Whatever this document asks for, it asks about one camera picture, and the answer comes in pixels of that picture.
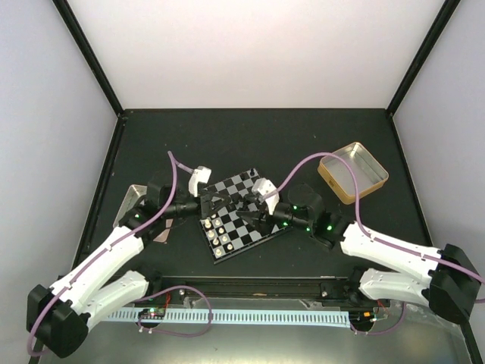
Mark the black frame post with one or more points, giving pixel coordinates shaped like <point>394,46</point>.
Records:
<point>70,20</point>
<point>436,29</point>

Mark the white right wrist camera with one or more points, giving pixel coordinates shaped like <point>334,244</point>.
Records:
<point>267,193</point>

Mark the black white chess board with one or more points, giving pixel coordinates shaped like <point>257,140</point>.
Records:
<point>244,237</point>

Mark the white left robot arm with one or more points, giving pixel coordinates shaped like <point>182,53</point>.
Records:
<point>61,316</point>

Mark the black frame post left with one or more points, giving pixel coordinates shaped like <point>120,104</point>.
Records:
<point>70,20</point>

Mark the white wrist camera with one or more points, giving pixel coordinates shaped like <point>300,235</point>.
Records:
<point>267,193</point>
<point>200,175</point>

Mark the black frame post right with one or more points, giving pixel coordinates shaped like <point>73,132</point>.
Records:
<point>436,29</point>

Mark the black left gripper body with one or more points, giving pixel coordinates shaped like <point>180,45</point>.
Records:
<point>187,211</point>

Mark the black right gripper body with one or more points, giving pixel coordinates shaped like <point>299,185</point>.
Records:
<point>293,221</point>

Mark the black mounting rail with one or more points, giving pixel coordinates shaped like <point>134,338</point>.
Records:
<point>339,292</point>

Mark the light blue cable duct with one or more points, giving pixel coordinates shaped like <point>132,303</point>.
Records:
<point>334,319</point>

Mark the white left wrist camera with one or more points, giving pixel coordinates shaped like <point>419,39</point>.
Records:
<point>200,175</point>

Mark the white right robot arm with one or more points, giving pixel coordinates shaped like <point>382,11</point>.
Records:
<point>444,280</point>

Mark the gold metal tin tray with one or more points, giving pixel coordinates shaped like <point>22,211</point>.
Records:
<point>369,174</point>

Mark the row of white chess pieces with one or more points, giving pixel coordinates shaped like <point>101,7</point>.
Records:
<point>217,234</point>

